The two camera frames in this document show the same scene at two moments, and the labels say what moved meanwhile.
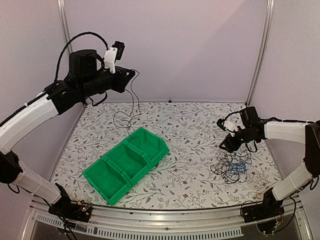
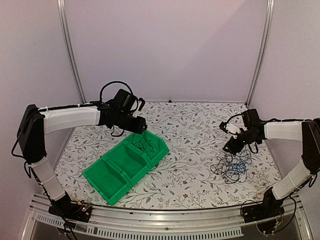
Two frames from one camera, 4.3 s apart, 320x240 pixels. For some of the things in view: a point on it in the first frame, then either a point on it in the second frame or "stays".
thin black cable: (220, 167) stays
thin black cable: (139, 105) → (132, 140)
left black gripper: (122, 80) → (138, 128)
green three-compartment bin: (112, 176) stays
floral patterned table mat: (196, 173) stays
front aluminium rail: (207, 222) stays
